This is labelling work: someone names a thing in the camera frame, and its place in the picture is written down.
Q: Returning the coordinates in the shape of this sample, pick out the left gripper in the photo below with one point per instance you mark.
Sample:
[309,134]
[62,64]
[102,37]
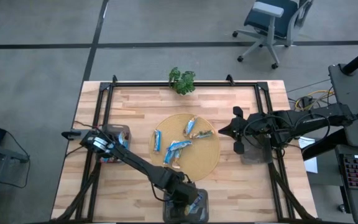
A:
[183,193]

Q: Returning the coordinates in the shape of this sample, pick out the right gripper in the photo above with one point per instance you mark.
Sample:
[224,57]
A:
[238,147]

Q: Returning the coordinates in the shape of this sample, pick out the blue-green granola bar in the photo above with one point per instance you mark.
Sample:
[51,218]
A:
[203,134]

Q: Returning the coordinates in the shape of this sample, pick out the red and blue granola bar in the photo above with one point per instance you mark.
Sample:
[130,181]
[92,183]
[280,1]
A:
[124,138]

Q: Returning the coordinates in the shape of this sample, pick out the red and green granola bar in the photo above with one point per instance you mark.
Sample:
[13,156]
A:
[109,160]

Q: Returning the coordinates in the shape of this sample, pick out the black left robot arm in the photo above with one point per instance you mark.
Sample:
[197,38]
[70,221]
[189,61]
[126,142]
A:
[141,168]

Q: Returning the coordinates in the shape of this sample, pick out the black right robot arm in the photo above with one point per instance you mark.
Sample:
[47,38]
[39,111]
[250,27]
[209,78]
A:
[322,115]

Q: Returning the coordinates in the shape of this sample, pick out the orange-ended granola bar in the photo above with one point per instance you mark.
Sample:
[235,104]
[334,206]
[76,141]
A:
[177,161]

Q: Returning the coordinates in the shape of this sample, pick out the round woven straw placemat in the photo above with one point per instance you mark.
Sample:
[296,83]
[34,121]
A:
[197,168]

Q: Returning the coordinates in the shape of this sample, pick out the dark rectangular plastic container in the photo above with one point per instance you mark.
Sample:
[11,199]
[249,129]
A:
[205,217]

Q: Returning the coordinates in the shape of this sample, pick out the clear grey plastic bin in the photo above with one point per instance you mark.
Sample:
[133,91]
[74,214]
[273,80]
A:
[256,159]
[117,127]

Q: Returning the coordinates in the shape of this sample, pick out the small potted green plant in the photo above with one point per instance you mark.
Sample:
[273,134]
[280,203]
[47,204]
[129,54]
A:
[182,82]

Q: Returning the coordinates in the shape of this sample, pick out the black power adapter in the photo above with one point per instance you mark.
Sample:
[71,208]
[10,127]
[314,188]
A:
[306,102]

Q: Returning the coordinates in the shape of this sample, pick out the white paper sheet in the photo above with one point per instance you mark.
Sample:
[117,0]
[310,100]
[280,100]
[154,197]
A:
[312,166]

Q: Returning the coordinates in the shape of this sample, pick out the black flat support beam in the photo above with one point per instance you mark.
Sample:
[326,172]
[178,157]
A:
[322,147]

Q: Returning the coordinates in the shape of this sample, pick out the blue and grey office chair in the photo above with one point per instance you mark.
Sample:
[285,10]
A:
[272,18]

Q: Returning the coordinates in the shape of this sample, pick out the grey side desk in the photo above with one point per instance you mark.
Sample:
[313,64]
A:
[353,93]

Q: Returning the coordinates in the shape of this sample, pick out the grey side cart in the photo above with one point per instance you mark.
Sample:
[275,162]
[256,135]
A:
[2,157]

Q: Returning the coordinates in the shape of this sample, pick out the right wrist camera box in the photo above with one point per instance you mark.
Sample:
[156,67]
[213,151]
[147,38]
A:
[253,124]

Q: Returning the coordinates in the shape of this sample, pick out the black aluminium table frame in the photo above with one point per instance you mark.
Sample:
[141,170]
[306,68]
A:
[141,84]

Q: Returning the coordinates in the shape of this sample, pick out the small black bracket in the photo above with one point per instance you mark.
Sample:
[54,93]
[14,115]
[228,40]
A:
[71,134]

